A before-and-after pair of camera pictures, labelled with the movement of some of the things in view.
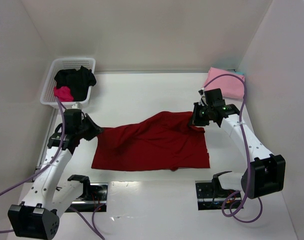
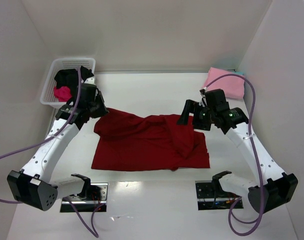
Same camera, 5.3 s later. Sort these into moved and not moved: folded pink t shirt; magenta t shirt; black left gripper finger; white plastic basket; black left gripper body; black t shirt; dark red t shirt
Moved: black left gripper finger; black left gripper body; dark red t shirt
Not moved: black t shirt; folded pink t shirt; white plastic basket; magenta t shirt
